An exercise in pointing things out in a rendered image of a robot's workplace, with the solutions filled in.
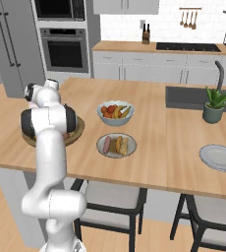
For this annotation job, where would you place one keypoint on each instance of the wooden knife block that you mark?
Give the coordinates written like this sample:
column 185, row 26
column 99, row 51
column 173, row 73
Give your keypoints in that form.
column 146, row 36

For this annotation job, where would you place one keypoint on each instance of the round wooden bowl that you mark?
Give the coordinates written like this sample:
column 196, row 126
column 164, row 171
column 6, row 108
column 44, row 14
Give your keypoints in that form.
column 75, row 129

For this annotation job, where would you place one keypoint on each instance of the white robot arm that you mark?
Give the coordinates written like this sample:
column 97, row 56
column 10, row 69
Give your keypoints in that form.
column 51, row 154

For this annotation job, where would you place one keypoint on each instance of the grey base cupboards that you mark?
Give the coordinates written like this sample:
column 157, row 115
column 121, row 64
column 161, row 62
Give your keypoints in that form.
column 157, row 67

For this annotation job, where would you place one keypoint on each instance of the grey plate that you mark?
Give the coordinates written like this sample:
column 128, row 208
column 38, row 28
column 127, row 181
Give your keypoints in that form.
column 219, row 158
column 132, row 146

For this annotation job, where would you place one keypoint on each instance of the steel built-in oven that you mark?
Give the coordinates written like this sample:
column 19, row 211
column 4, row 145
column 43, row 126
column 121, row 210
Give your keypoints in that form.
column 65, row 50

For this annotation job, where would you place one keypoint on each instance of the green plant in grey pot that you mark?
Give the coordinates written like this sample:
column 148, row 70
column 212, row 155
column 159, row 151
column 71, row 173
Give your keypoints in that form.
column 213, row 111

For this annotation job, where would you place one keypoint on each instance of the black microwave oven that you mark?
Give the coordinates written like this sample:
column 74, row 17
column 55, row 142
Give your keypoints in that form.
column 60, row 9

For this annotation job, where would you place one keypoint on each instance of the red tomato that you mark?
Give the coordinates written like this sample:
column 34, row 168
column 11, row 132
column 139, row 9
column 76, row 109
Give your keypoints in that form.
column 112, row 108

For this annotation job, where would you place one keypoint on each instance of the golden bread bun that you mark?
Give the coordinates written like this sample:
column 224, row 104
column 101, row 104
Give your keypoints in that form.
column 122, row 145

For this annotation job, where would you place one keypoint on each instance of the orange fruit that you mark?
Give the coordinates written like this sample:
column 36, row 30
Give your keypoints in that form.
column 107, row 114

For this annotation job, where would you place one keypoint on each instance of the white fruit bowl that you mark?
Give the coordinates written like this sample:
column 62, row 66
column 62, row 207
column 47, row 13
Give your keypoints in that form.
column 115, row 121

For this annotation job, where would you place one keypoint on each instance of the grey fridge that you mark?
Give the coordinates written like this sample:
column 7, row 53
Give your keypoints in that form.
column 10, row 46

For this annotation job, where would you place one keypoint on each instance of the black chair with grey seat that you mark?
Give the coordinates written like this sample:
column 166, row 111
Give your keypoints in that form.
column 115, row 203
column 213, row 220

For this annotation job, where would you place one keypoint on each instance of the hanging wooden spoon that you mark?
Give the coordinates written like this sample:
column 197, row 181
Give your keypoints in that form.
column 190, row 20
column 194, row 21
column 185, row 20
column 181, row 19

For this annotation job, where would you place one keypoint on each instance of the brown sausage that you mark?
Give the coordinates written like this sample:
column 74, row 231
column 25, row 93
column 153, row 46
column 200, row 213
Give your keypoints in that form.
column 66, row 135
column 106, row 145

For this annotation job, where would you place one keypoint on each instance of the white wall socket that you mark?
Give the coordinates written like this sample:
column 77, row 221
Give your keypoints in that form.
column 142, row 24

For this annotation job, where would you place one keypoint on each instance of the wooden tool rail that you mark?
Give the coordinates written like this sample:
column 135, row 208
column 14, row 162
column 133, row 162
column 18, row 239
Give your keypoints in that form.
column 190, row 8

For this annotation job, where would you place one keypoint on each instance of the black hob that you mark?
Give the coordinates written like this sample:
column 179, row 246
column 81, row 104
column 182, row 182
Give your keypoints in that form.
column 187, row 47

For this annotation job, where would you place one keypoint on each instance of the dark grey tap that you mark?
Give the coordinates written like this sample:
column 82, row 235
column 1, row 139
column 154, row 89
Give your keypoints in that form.
column 220, row 74

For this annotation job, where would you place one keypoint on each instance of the yellow banana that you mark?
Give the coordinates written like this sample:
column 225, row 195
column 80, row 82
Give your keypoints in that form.
column 119, row 111

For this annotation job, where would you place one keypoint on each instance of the grey kitchen island base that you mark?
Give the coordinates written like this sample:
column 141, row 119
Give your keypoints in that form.
column 13, row 210

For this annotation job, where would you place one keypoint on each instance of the dark grey sink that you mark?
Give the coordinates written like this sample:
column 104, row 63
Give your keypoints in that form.
column 183, row 97

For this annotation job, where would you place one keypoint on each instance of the grey wall cupboard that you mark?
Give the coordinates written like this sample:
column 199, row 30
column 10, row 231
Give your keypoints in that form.
column 126, row 6

